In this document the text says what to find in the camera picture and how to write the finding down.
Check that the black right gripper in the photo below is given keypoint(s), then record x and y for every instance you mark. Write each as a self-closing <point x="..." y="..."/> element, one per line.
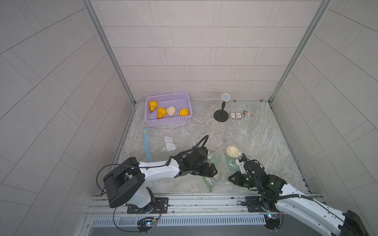
<point x="236" y="177"/>

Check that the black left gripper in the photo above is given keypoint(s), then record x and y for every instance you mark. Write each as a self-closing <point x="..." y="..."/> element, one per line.
<point x="204" y="172"/>

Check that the green zip-top bag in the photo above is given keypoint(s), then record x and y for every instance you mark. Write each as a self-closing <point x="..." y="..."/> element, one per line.
<point x="226" y="167"/>

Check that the pale round fruit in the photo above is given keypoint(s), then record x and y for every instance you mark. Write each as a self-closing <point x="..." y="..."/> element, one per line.
<point x="171" y="110"/>
<point x="233" y="151"/>
<point x="216" y="175"/>

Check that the blue zip-top bag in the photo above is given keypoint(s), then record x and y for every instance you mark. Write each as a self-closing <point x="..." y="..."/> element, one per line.
<point x="160" y="144"/>

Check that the yellow pear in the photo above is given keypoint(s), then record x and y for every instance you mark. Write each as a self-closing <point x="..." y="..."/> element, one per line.
<point x="152" y="105"/>
<point x="184" y="112"/>
<point x="161" y="112"/>

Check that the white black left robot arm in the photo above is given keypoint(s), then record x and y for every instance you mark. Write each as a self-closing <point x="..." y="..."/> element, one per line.
<point x="128" y="182"/>

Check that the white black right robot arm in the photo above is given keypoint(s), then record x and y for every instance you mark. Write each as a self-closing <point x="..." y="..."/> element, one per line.
<point x="276" y="194"/>

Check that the black microphone stand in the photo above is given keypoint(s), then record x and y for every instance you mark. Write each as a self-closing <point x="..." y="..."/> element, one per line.
<point x="221" y="115"/>

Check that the white gold card box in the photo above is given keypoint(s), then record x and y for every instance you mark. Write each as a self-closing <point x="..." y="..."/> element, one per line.
<point x="235" y="115"/>

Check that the purple plastic basket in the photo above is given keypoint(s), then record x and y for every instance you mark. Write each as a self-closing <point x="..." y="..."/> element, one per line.
<point x="179" y="100"/>

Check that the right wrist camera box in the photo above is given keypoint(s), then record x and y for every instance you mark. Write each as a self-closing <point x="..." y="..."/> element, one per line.
<point x="241" y="163"/>

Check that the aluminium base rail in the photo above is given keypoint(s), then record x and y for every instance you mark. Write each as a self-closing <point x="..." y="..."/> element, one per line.
<point x="184" y="210"/>

